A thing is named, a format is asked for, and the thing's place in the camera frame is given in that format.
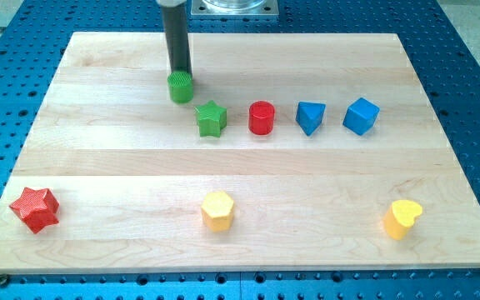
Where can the light wooden board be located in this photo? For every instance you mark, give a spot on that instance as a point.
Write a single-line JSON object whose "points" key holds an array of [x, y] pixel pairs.
{"points": [[130, 170]]}

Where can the red star block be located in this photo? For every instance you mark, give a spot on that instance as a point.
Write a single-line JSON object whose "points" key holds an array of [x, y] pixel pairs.
{"points": [[36, 208]]}

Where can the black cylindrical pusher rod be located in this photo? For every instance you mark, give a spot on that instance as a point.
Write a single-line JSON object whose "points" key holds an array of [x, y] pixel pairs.
{"points": [[175, 25]]}

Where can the yellow hexagon block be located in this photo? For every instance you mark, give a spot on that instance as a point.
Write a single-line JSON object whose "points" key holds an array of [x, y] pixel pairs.
{"points": [[217, 211]]}

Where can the blue triangular prism block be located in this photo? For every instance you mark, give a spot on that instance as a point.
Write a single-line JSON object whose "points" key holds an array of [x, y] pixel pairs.
{"points": [[309, 116]]}

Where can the blue cube block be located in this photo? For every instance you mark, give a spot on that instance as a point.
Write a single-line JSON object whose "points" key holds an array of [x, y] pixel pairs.
{"points": [[361, 116]]}

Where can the yellow heart block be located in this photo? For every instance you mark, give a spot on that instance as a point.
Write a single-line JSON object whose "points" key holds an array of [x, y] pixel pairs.
{"points": [[401, 217]]}

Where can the green cylinder block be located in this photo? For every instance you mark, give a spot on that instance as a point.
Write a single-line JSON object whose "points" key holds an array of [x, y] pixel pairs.
{"points": [[180, 85]]}

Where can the blue perforated metal table plate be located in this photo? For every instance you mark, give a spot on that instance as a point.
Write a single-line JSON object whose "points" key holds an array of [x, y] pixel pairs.
{"points": [[33, 41]]}

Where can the green star block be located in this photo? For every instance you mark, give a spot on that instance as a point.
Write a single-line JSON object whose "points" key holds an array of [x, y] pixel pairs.
{"points": [[211, 119]]}

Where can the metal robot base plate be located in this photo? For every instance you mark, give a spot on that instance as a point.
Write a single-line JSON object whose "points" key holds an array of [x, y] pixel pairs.
{"points": [[229, 8]]}

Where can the red cylinder block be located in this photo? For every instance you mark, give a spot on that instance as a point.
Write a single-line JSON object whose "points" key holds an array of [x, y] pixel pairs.
{"points": [[261, 117]]}

